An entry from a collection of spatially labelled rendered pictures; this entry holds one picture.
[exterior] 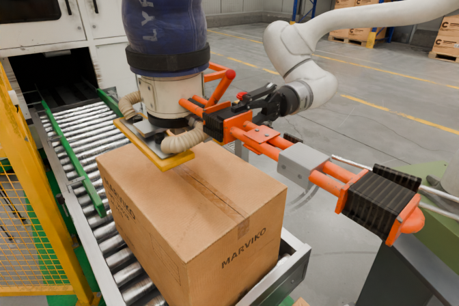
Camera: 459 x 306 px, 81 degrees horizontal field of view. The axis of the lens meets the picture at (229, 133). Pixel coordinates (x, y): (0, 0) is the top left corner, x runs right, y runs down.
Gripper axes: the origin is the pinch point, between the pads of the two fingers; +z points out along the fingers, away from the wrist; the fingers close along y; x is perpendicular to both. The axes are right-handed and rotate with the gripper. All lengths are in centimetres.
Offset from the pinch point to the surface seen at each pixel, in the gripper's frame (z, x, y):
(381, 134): -268, 45, 124
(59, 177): 32, 106, 64
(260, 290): -6, -9, 63
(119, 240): 22, 49, 69
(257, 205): -7.5, -3.1, 28.8
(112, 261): 28, 40, 69
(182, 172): 0.8, 24.7, 28.8
